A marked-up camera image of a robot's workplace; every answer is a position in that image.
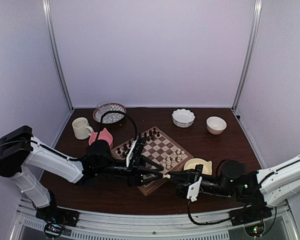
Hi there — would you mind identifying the aluminium frame post right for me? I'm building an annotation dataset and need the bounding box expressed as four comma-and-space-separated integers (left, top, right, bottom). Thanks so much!
231, 0, 263, 112

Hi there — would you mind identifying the cream cat ear bowl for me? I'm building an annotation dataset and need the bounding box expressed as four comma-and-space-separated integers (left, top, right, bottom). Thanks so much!
183, 158, 213, 176

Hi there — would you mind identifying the aluminium frame post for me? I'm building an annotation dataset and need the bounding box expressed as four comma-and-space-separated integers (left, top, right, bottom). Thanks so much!
42, 0, 74, 112
231, 0, 263, 112

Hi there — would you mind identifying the aluminium frame post left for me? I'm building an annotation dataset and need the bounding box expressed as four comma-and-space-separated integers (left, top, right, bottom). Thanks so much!
42, 0, 74, 112

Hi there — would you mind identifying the pink cat ear bowl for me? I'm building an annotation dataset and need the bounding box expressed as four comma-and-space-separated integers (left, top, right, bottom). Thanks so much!
88, 128, 114, 149

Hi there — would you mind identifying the clear drinking glass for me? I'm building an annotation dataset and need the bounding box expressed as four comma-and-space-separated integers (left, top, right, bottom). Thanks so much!
96, 100, 113, 123

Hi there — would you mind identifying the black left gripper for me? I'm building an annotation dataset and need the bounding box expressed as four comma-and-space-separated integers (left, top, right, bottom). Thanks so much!
96, 155, 164, 188

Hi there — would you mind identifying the white scalloped bowl black rim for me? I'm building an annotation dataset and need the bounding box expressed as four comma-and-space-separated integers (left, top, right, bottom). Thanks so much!
171, 108, 196, 128

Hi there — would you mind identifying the white ribbed mug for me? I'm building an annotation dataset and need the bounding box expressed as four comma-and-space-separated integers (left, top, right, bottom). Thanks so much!
72, 117, 94, 140

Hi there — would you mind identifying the plain white round bowl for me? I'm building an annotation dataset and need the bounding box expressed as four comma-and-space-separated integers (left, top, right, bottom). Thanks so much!
206, 116, 227, 135

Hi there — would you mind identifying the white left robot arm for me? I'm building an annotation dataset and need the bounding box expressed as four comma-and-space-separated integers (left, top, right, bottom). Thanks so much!
0, 125, 164, 222

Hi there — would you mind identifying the wooden chess board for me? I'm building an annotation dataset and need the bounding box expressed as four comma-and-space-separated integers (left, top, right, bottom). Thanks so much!
111, 126, 193, 196

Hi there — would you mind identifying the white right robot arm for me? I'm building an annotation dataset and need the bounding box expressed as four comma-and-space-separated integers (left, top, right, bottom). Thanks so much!
168, 154, 300, 221

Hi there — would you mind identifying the patterned ceramic plate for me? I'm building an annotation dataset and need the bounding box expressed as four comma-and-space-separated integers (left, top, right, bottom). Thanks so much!
92, 101, 127, 124

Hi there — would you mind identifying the aluminium front rail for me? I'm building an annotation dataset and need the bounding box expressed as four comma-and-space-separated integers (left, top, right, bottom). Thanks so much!
8, 193, 300, 240

